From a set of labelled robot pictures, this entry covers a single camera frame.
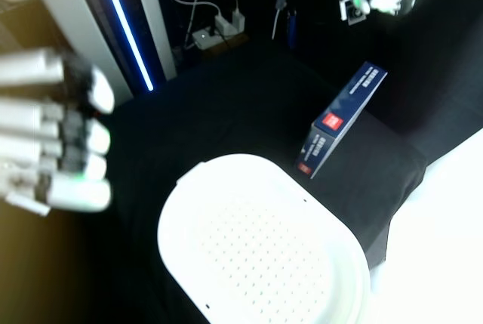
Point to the black table cloth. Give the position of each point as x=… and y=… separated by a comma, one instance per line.
x=226, y=112

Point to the wide white frame post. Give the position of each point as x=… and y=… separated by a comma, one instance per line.
x=71, y=18

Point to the white perforated plastic tray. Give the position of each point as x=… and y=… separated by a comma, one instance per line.
x=264, y=248

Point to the blue and white calculator box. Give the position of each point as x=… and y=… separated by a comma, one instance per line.
x=347, y=112

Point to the white charger plug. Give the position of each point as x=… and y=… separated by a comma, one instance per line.
x=237, y=18

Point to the white power strip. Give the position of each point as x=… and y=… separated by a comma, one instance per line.
x=203, y=37

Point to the white power adapter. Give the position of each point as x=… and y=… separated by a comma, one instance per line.
x=222, y=23

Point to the narrow white frame post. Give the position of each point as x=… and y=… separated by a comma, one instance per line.
x=154, y=18

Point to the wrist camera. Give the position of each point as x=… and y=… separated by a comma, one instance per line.
x=352, y=12

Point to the blue LED light strip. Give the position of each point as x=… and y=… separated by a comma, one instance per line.
x=124, y=25

